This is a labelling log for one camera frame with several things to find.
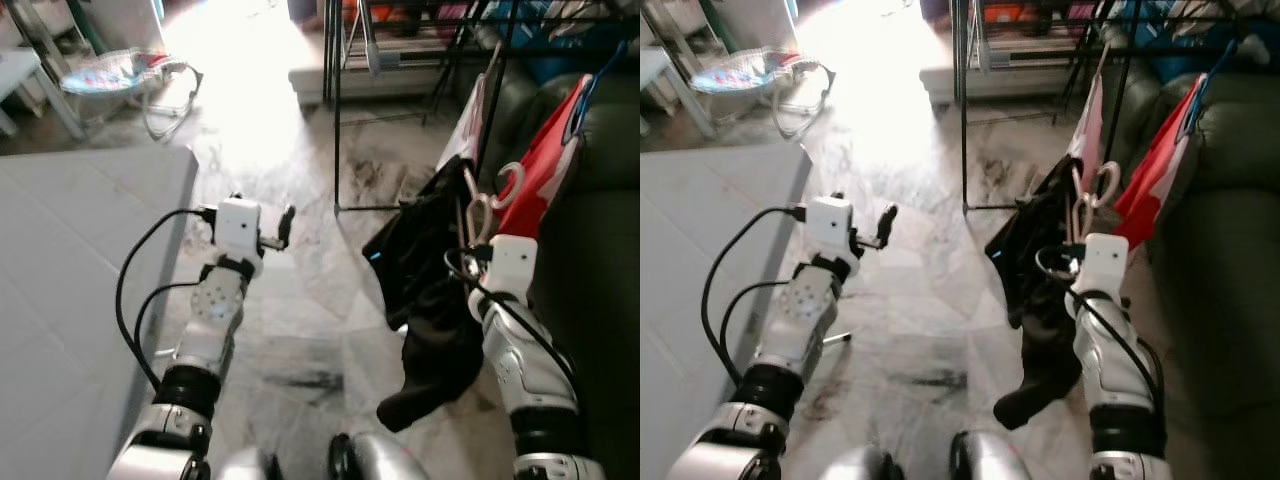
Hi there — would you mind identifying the black garment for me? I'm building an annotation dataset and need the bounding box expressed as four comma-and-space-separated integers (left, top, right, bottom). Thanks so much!
362, 158, 488, 433
985, 155, 1086, 431

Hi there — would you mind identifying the pink plastic hanger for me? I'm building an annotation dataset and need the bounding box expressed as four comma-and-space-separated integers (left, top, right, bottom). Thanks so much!
461, 165, 498, 249
1093, 160, 1123, 208
493, 161, 527, 212
1070, 165, 1101, 244

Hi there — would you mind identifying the blue hanger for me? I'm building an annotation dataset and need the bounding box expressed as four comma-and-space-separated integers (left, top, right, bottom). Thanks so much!
572, 40, 629, 141
1190, 40, 1241, 136

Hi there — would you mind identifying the black metal clothes rack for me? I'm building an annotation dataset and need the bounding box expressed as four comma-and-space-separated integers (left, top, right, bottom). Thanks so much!
950, 0, 1280, 211
322, 0, 641, 213

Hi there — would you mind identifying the red and white garment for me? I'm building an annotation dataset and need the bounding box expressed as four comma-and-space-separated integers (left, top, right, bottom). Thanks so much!
503, 74, 597, 246
1112, 72, 1209, 251

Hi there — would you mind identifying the dark green sofa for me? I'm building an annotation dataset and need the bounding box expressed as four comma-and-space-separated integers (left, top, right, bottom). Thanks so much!
1105, 30, 1280, 480
478, 40, 641, 480

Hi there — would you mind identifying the light grey folding table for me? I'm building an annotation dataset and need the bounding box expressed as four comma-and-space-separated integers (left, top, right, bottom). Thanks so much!
0, 146, 199, 480
640, 140, 853, 480

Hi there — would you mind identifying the baby bouncer seat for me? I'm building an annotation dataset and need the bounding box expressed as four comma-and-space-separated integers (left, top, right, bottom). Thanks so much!
690, 45, 837, 141
60, 48, 205, 143

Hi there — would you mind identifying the silver right robot leg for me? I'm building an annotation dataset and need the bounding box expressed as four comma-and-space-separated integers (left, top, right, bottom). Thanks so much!
950, 430, 1036, 480
328, 432, 433, 480

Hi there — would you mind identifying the silver robot leg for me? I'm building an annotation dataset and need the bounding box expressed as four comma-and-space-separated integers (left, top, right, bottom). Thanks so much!
328, 432, 433, 480
950, 430, 1036, 480
818, 445, 901, 480
213, 447, 283, 480

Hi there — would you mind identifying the silver left robot leg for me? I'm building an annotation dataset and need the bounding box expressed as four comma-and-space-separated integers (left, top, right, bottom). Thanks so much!
818, 445, 901, 480
213, 447, 283, 480

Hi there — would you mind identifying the white plastic table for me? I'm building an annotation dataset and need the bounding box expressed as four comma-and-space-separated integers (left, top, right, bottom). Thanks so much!
640, 45, 719, 141
0, 48, 89, 141

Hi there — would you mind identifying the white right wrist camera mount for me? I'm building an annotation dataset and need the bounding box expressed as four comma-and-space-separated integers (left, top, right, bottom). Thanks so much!
486, 234, 542, 301
1080, 232, 1131, 299

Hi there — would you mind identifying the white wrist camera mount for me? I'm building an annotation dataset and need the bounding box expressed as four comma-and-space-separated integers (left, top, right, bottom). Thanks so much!
486, 234, 542, 301
805, 195, 856, 259
216, 197, 265, 259
1080, 232, 1131, 299

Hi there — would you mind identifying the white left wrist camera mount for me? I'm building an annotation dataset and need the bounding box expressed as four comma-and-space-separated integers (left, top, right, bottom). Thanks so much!
805, 195, 856, 259
216, 197, 265, 259

